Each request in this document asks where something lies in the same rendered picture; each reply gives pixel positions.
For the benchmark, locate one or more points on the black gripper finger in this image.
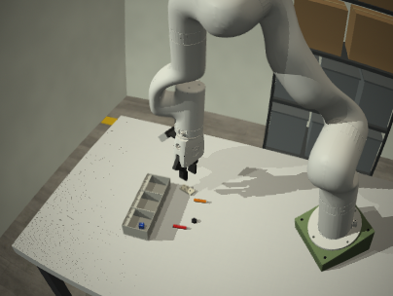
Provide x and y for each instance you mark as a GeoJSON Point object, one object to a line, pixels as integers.
{"type": "Point", "coordinates": [177, 166]}
{"type": "Point", "coordinates": [193, 167]}

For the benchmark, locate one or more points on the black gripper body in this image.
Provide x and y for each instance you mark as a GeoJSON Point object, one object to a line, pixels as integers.
{"type": "Point", "coordinates": [188, 149]}

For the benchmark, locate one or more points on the grey open-top bin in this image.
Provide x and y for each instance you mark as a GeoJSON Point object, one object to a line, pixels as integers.
{"type": "Point", "coordinates": [152, 199]}

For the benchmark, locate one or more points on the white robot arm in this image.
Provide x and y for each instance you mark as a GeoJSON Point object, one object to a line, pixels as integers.
{"type": "Point", "coordinates": [338, 148]}

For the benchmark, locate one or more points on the beige domino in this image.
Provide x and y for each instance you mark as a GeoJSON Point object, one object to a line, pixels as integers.
{"type": "Point", "coordinates": [187, 189]}

